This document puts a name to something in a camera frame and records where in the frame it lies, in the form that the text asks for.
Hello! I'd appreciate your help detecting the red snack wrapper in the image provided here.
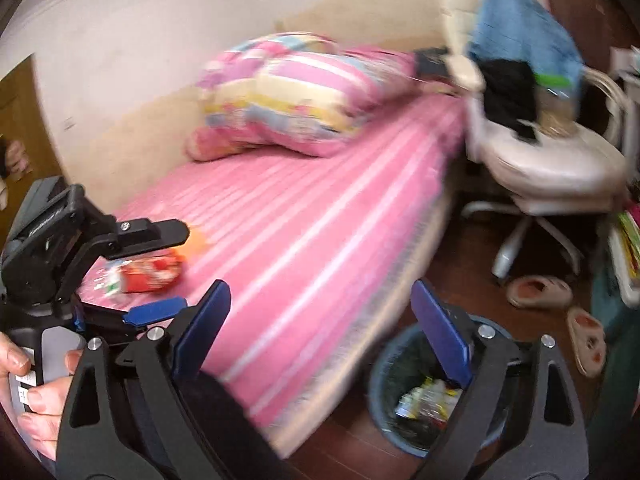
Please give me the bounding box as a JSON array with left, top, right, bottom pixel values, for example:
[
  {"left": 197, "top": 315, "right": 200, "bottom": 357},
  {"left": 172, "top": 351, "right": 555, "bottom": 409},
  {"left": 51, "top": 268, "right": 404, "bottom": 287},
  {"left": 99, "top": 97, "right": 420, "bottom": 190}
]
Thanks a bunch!
[{"left": 96, "top": 249, "right": 186, "bottom": 296}]

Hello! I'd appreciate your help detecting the trash in bin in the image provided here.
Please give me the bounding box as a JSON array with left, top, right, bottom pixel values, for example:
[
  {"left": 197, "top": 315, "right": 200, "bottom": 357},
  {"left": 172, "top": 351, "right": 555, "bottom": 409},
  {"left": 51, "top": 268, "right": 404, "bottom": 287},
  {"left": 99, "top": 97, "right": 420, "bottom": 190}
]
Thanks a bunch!
[{"left": 395, "top": 377, "right": 462, "bottom": 429}]

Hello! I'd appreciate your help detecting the blue trash bin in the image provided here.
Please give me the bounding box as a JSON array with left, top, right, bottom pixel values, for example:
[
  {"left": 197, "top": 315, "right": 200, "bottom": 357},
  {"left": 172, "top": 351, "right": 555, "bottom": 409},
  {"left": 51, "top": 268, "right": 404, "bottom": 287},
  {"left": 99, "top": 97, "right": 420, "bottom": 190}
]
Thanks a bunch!
[{"left": 368, "top": 313, "right": 516, "bottom": 460}]

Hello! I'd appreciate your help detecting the person's left hand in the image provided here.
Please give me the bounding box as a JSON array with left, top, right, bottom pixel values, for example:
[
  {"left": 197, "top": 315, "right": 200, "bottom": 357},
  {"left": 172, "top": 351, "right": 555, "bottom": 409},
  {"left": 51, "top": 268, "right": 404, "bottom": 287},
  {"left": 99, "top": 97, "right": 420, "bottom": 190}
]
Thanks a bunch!
[{"left": 0, "top": 334, "right": 84, "bottom": 462}]

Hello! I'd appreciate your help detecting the pink floral pillow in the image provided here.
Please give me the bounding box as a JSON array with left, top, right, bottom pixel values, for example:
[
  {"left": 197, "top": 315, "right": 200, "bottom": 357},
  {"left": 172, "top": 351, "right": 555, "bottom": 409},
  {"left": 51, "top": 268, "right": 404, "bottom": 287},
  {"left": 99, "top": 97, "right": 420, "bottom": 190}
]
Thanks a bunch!
[{"left": 184, "top": 126, "right": 259, "bottom": 162}]

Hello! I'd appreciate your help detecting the beige slipper near bin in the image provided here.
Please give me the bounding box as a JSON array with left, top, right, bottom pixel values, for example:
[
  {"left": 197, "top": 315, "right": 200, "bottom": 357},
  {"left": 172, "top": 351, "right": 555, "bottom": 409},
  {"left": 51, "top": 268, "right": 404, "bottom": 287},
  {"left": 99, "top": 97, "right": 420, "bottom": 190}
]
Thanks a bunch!
[{"left": 566, "top": 307, "right": 606, "bottom": 378}]

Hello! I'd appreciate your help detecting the beige slipper near chair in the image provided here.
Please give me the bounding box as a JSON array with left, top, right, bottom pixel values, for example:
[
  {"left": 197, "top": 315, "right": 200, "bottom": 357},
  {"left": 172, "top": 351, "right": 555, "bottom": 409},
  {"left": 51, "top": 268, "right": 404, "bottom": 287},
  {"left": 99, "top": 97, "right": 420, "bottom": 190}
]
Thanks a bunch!
[{"left": 506, "top": 275, "right": 573, "bottom": 309}]

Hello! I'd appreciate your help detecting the pink striped bed sheet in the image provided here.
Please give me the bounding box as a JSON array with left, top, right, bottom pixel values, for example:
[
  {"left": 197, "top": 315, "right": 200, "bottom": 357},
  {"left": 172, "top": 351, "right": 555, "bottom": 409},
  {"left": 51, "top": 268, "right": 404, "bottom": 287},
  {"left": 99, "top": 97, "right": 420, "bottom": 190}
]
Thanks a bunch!
[{"left": 88, "top": 93, "right": 465, "bottom": 457}]

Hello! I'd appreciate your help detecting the striped cartoon quilt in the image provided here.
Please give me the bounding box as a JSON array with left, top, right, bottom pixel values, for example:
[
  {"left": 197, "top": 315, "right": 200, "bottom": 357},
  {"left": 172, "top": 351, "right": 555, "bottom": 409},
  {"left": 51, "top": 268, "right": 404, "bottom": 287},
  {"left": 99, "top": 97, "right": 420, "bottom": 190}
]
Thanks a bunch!
[{"left": 196, "top": 32, "right": 416, "bottom": 157}]

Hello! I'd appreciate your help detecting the white office chair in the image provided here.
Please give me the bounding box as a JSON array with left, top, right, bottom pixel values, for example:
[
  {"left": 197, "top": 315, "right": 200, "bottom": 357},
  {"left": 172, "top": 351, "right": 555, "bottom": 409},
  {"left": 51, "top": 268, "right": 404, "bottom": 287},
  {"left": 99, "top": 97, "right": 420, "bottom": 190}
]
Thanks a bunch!
[{"left": 439, "top": 0, "right": 627, "bottom": 280}]

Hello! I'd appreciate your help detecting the jar with green lid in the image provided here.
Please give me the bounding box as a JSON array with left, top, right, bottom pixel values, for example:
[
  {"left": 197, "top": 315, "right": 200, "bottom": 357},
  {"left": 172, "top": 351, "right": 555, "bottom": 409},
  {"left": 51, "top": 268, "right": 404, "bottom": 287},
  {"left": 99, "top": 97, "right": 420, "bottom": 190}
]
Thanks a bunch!
[{"left": 535, "top": 74, "right": 576, "bottom": 139}]

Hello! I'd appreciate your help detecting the black garment on chair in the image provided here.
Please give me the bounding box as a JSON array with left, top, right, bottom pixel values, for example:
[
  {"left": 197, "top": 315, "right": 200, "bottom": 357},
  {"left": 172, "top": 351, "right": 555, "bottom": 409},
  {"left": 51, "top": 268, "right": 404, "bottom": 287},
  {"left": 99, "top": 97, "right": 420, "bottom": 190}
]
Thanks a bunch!
[{"left": 478, "top": 58, "right": 539, "bottom": 145}]

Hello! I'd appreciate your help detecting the blue towel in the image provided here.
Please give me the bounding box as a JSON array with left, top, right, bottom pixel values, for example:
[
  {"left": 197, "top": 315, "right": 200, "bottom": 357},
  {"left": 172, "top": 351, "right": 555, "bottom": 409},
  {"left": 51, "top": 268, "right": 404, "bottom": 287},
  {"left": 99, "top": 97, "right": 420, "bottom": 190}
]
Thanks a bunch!
[{"left": 466, "top": 0, "right": 584, "bottom": 90}]

